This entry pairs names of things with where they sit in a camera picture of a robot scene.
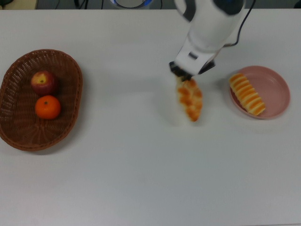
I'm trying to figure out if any red toy apple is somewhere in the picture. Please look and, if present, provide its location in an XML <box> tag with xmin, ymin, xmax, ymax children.
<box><xmin>31</xmin><ymin>71</ymin><xmax>58</xmax><ymax>96</ymax></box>

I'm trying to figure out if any white robot base blue ring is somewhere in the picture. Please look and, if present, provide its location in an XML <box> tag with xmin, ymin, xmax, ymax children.
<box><xmin>110</xmin><ymin>0</ymin><xmax>153</xmax><ymax>9</ymax></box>

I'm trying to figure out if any braided toy bread loaf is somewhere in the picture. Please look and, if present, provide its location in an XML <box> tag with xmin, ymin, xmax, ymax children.
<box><xmin>175</xmin><ymin>76</ymin><xmax>203</xmax><ymax>122</ymax></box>

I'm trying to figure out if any brown woven basket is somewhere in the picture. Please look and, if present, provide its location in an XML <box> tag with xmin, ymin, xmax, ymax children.
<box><xmin>0</xmin><ymin>48</ymin><xmax>83</xmax><ymax>151</ymax></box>

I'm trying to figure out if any orange toy mandarin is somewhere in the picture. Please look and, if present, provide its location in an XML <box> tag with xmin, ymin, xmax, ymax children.
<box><xmin>35</xmin><ymin>95</ymin><xmax>61</xmax><ymax>120</ymax></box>

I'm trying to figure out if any pink plate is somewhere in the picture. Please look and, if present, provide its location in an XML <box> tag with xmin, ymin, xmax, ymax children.
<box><xmin>229</xmin><ymin>65</ymin><xmax>291</xmax><ymax>120</ymax></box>

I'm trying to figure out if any striped toy bread roll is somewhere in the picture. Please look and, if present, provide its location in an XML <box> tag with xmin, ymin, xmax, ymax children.
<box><xmin>229</xmin><ymin>73</ymin><xmax>266</xmax><ymax>116</ymax></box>

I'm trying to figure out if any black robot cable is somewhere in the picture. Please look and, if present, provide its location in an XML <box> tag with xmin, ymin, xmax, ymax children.
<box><xmin>223</xmin><ymin>0</ymin><xmax>256</xmax><ymax>47</ymax></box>

